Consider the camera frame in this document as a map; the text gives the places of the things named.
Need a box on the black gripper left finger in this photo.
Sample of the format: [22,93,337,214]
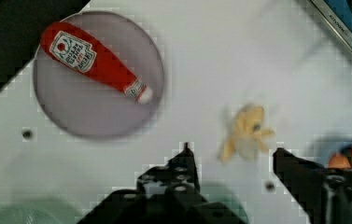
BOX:
[77,144,247,224]

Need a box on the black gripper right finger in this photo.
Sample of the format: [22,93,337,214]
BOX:
[273,147,352,224]

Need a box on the yellow peeled toy banana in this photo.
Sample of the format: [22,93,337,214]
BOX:
[218,105,275,163]

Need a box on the orange toy egg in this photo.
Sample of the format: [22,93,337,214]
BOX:
[328,153,351,169]

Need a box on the green pot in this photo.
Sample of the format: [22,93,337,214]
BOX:
[200,181,249,224]

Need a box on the grey round plate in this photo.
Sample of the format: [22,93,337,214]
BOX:
[33,11,165,139]

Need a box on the green oval colander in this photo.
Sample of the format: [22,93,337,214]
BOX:
[0,202,80,224]

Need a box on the red ketchup bottle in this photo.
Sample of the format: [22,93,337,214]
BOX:
[40,21,153,105]

